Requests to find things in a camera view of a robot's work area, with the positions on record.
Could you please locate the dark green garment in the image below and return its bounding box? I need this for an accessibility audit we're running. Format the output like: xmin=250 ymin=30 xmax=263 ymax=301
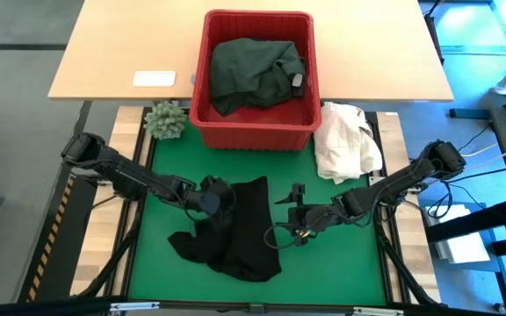
xmin=208 ymin=37 xmax=307 ymax=118

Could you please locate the white rectangular pad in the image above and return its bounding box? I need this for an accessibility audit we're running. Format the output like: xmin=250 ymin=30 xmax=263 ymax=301
xmin=132 ymin=70 xmax=177 ymax=88

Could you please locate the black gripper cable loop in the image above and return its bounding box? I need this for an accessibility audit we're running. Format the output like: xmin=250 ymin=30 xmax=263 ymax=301
xmin=264 ymin=221 xmax=307 ymax=251

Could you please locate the black hazard-striped plate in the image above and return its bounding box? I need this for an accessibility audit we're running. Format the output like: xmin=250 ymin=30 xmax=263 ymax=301
xmin=18 ymin=175 xmax=91 ymax=304

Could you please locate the artificial green potted plant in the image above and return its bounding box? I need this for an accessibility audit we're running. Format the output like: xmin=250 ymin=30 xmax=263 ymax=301
xmin=142 ymin=100 xmax=188 ymax=140

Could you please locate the wooden side board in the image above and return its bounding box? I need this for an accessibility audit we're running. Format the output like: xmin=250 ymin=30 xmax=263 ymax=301
xmin=70 ymin=104 xmax=153 ymax=298
xmin=375 ymin=111 xmax=441 ymax=304

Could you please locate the cream garment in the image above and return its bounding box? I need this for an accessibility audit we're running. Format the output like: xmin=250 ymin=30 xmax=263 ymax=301
xmin=313 ymin=101 xmax=384 ymax=185

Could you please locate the white box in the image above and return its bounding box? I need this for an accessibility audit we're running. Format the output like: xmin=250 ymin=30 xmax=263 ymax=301
xmin=428 ymin=204 xmax=491 ymax=264

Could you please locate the red plastic bin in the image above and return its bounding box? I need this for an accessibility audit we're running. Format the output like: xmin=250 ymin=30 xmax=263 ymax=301
xmin=189 ymin=9 xmax=323 ymax=152

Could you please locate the yellow floor cable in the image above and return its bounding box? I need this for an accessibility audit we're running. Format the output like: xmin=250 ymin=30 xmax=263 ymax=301
xmin=461 ymin=142 xmax=500 ymax=158

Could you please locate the black desk foot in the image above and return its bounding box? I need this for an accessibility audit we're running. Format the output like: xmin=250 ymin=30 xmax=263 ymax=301
xmin=449 ymin=107 xmax=491 ymax=120

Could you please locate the light wooden desk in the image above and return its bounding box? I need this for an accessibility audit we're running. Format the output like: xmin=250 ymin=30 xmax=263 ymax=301
xmin=47 ymin=0 xmax=455 ymax=103

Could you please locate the silver frame bracket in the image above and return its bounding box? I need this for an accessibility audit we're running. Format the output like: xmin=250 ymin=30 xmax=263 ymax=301
xmin=352 ymin=306 xmax=404 ymax=316
xmin=109 ymin=301 xmax=161 ymax=312

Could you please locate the black garment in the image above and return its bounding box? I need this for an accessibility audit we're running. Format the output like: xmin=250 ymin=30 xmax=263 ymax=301
xmin=167 ymin=175 xmax=283 ymax=283

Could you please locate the black table frame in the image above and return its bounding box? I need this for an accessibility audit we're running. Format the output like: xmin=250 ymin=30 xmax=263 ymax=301
xmin=76 ymin=104 xmax=441 ymax=316

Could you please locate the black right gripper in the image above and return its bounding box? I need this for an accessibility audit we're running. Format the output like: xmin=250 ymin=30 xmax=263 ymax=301
xmin=274 ymin=183 xmax=346 ymax=236

